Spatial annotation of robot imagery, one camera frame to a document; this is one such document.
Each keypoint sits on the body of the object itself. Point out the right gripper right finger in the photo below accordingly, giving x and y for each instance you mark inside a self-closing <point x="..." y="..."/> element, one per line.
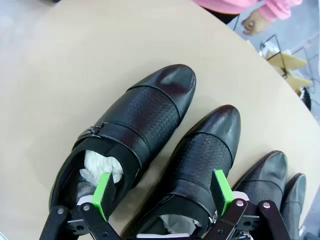
<point x="222" y="192"/>

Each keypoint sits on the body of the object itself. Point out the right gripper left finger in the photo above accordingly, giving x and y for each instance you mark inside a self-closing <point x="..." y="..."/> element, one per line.
<point x="100" y="197"/>

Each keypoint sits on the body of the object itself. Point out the black leather buckle shoe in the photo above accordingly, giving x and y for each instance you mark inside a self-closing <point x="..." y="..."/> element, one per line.
<point x="295" y="200"/>
<point x="207" y="150"/>
<point x="267" y="180"/>
<point x="150" y="112"/>

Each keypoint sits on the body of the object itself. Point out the person's left forearm pink sleeve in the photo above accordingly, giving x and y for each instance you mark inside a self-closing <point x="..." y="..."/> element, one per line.
<point x="280" y="8"/>

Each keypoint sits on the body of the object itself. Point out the person's left hand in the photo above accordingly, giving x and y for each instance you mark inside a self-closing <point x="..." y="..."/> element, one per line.
<point x="256" y="23"/>

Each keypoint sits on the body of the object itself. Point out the white tissue paper stuffing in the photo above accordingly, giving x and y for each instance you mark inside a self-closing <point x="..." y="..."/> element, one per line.
<point x="177" y="223"/>
<point x="100" y="162"/>

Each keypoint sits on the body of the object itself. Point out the cardboard box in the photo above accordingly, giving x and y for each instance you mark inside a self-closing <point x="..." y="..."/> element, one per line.
<point x="292" y="61"/>

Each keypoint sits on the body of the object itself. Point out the person in pink hoodie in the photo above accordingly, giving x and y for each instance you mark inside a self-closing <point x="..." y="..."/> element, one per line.
<point x="225" y="5"/>

